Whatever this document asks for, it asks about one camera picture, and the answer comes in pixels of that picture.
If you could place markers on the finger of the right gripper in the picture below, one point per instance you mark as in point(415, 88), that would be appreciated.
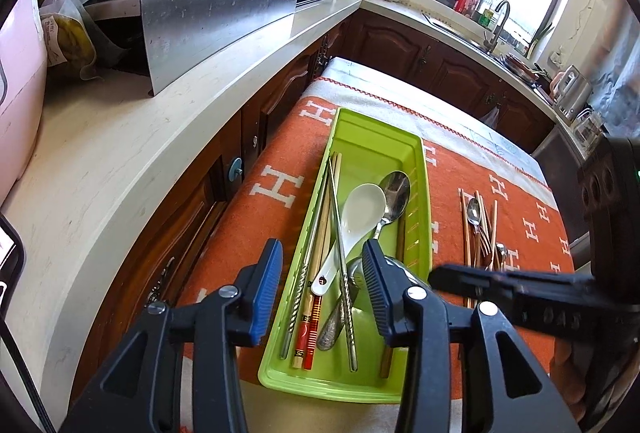
point(542, 302)

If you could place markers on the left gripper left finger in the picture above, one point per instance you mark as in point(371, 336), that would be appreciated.
point(138, 387)

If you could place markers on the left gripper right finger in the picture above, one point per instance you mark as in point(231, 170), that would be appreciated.
point(504, 386)

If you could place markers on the metal spiral chopstick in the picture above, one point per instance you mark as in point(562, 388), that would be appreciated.
point(334, 171)

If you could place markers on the small round steel spoon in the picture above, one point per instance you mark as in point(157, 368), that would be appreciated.
point(502, 255)

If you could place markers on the bamboo chopstick red end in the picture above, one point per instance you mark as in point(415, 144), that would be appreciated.
point(484, 227)
point(493, 238)
point(319, 249)

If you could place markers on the dark wooden chopstick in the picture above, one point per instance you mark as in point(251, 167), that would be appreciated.
point(467, 250)

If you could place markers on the white ceramic soup spoon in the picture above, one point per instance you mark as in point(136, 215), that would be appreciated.
point(361, 211)

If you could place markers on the large steel spoon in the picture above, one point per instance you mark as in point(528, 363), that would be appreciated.
point(396, 187)

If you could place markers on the green plastic utensil tray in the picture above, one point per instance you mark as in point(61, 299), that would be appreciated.
point(370, 150)

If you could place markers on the chrome kitchen faucet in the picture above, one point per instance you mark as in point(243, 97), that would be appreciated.
point(496, 26)

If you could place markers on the steel electric kettle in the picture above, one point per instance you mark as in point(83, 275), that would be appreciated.
point(571, 94)

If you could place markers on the orange H pattern blanket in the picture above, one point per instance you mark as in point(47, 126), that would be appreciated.
point(433, 185)

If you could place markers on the pink rice cooker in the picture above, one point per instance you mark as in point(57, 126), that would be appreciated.
point(24, 62)

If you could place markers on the steel splash guard panel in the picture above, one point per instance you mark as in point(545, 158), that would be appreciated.
point(179, 34)

